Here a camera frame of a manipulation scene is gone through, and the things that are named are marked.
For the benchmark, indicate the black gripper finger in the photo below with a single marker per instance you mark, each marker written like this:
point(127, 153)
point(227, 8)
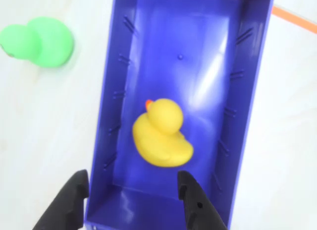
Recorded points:
point(67, 205)
point(198, 210)

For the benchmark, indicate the yellow rubber duck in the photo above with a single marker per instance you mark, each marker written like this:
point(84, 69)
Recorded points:
point(161, 135)

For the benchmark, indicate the green rubber duck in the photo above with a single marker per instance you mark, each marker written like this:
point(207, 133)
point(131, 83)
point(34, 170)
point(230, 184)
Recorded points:
point(49, 41)

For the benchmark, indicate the blue plastic box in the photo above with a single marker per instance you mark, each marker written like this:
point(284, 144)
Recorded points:
point(198, 41)

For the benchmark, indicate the orange tape strip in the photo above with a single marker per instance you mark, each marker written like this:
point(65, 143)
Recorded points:
point(294, 18)

